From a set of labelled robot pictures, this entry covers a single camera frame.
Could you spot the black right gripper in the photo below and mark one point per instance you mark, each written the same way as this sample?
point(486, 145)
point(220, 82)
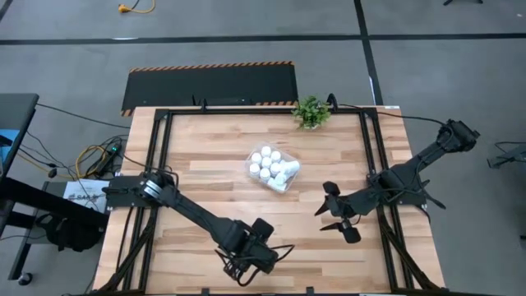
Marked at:
point(349, 205)

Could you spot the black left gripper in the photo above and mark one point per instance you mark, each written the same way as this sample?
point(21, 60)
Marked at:
point(248, 252)

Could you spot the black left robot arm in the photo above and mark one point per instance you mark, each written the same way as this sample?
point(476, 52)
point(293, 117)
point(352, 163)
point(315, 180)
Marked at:
point(197, 214)

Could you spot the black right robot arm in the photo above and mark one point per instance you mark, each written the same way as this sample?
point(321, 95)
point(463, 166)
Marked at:
point(411, 168)

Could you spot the clear plastic basket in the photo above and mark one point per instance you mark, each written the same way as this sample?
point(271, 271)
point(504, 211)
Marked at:
point(249, 181)

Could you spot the green potted plant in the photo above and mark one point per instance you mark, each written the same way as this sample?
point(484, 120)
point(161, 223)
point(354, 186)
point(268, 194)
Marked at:
point(311, 113)

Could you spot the black power strip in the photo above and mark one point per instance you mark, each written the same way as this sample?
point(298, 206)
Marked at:
point(104, 162)

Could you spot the black hazard-striped floor mat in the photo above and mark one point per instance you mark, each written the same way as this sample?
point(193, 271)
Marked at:
point(205, 86)

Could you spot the black floor stand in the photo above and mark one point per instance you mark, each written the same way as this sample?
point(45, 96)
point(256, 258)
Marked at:
point(511, 155)

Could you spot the black bag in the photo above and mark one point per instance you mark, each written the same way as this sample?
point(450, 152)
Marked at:
point(70, 234)

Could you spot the black caster wheel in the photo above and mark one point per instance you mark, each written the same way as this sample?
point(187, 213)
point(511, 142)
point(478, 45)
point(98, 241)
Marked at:
point(25, 278)

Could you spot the black stand foot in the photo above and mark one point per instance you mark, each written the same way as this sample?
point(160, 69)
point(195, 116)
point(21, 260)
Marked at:
point(462, 1)

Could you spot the blue box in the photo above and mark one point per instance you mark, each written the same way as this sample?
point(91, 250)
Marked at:
point(8, 144)

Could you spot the black desk top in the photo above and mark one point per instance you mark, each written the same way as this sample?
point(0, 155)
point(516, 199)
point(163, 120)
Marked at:
point(16, 111)

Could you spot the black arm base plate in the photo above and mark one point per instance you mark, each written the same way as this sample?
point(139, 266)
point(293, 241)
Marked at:
point(415, 200)
point(121, 193)

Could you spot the black aluminium table frame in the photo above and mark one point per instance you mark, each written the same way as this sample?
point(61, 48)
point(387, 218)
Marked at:
point(246, 111)

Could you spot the black desk leg frame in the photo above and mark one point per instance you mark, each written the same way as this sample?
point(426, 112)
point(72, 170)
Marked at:
point(24, 193)

